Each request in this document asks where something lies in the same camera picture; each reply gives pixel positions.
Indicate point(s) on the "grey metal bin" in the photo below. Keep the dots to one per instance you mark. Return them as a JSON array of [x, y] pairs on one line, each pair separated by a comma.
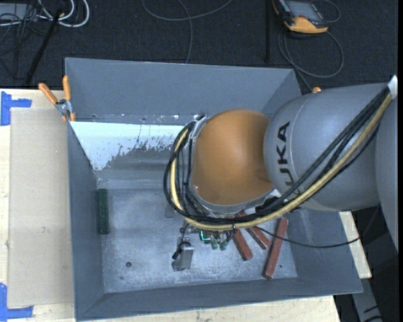
[[144, 247]]

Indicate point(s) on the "dark green flat block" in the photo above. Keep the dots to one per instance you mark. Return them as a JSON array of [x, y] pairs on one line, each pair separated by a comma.
[[103, 211]]

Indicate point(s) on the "pale flat board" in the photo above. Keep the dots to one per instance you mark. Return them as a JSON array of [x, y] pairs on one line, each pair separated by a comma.
[[37, 196]]

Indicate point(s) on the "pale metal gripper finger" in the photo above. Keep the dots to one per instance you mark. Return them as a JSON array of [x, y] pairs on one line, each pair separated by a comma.
[[188, 256], [176, 266]]

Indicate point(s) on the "red-brown flat block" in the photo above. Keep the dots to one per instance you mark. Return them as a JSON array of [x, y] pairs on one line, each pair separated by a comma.
[[276, 248], [260, 238], [243, 247]]

